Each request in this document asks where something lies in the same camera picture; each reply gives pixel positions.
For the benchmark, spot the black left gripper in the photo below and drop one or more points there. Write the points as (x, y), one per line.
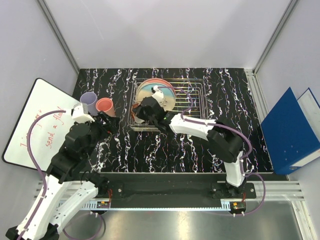
(112, 124)

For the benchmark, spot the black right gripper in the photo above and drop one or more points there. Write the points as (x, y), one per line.
(139, 113)

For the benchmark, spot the pink plastic cup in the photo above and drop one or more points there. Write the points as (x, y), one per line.
(106, 105)

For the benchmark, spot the lavender plastic cup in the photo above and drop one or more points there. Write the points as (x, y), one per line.
(90, 98)

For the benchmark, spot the red floral ceramic bowl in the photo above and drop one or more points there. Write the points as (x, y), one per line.
(133, 113)

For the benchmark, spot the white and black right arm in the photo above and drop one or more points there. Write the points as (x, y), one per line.
(223, 141)

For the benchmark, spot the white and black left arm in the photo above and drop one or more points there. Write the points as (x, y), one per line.
(46, 219)

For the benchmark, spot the pink and cream plate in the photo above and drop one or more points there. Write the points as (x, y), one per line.
(157, 81)

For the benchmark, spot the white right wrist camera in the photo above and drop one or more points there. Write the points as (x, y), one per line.
(157, 94)

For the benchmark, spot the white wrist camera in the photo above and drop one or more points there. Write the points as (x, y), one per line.
(80, 113)
(157, 94)

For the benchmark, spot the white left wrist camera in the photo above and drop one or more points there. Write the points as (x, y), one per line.
(80, 113)

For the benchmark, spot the chrome wire dish rack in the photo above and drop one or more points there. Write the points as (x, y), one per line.
(185, 91)

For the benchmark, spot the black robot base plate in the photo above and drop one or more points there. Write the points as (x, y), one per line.
(212, 185)

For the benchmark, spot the aluminium frame rail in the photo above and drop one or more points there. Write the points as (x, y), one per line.
(58, 34)

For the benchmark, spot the blue ring binder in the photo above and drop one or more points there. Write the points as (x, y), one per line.
(292, 132)

